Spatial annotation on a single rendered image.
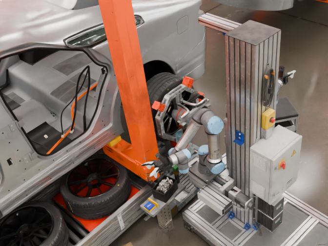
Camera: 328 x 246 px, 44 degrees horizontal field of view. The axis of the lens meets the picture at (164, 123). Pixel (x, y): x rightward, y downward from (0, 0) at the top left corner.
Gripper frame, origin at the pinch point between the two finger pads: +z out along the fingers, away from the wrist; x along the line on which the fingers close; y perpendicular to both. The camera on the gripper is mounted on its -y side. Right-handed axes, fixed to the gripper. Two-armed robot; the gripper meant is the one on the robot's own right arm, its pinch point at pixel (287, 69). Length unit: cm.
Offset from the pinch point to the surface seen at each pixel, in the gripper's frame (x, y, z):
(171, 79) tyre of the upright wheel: -93, -6, -48
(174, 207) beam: -79, 102, -107
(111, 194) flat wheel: -111, 59, -146
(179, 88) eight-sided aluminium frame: -85, 2, -48
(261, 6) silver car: -113, 24, 194
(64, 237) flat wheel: -126, 68, -198
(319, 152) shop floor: 13, 127, 41
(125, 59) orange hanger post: -67, -68, -120
